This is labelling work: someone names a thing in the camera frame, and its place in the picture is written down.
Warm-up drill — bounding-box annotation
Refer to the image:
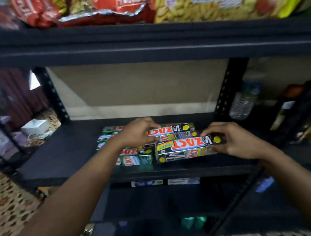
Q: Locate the person's right hand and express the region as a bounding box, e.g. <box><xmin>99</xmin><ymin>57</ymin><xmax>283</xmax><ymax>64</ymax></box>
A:
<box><xmin>201</xmin><ymin>122</ymin><xmax>268</xmax><ymax>160</ymax></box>

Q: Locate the person's left hand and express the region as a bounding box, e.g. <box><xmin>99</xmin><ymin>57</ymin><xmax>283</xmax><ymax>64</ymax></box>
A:
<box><xmin>114</xmin><ymin>117</ymin><xmax>161</xmax><ymax>150</ymax></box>

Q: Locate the person's right forearm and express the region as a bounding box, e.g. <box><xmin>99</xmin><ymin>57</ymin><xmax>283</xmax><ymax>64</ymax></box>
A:
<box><xmin>258</xmin><ymin>150</ymin><xmax>311</xmax><ymax>228</ymax></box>

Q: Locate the person's left forearm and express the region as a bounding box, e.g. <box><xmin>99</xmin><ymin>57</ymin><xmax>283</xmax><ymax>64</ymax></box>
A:
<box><xmin>19</xmin><ymin>139</ymin><xmax>133</xmax><ymax>236</ymax></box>

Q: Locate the white and blue box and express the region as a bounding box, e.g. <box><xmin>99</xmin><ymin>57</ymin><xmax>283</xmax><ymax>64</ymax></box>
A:
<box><xmin>131</xmin><ymin>179</ymin><xmax>164</xmax><ymax>188</ymax></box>
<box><xmin>167</xmin><ymin>177</ymin><xmax>201</xmax><ymax>186</ymax></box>

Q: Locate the blue packet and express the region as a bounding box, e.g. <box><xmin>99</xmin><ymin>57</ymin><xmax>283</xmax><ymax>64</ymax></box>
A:
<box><xmin>255</xmin><ymin>176</ymin><xmax>275</xmax><ymax>194</ymax></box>

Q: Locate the clear plastic water bottle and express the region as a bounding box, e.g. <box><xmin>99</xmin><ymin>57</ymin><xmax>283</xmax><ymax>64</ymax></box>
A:
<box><xmin>229</xmin><ymin>71</ymin><xmax>266</xmax><ymax>121</ymax></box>

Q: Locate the green packet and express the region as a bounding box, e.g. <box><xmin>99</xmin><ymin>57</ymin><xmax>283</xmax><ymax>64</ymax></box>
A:
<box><xmin>181</xmin><ymin>216</ymin><xmax>207</xmax><ymax>230</ymax></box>

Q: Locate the dark bottle with orange cap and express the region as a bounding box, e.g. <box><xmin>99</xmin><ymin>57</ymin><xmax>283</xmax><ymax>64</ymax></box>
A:
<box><xmin>270</xmin><ymin>83</ymin><xmax>311</xmax><ymax>132</ymax></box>

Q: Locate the black metal shelving rack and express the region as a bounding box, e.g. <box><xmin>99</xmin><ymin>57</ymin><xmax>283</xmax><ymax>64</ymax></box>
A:
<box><xmin>0</xmin><ymin>15</ymin><xmax>311</xmax><ymax>236</ymax></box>

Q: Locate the orange packet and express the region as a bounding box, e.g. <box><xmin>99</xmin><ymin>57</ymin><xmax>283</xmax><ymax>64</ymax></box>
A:
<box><xmin>37</xmin><ymin>186</ymin><xmax>60</xmax><ymax>196</ymax></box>

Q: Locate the white tissue box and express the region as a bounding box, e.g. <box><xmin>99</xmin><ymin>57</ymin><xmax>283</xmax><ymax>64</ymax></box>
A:
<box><xmin>20</xmin><ymin>119</ymin><xmax>51</xmax><ymax>137</ymax></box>

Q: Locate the red snack packet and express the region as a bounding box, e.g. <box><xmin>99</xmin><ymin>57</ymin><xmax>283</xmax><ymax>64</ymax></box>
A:
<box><xmin>57</xmin><ymin>0</ymin><xmax>156</xmax><ymax>27</ymax></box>
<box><xmin>8</xmin><ymin>0</ymin><xmax>62</xmax><ymax>28</ymax></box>

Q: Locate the yellow peanut snack packet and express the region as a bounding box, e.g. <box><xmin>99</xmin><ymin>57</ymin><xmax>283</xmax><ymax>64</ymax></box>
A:
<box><xmin>153</xmin><ymin>0</ymin><xmax>303</xmax><ymax>24</ymax></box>

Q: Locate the dark red curtain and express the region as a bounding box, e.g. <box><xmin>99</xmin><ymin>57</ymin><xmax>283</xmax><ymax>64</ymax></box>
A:
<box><xmin>0</xmin><ymin>68</ymin><xmax>49</xmax><ymax>132</ymax></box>

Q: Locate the patterned carpet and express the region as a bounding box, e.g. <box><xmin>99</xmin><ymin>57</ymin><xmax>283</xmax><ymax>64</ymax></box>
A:
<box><xmin>0</xmin><ymin>108</ymin><xmax>62</xmax><ymax>236</ymax></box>

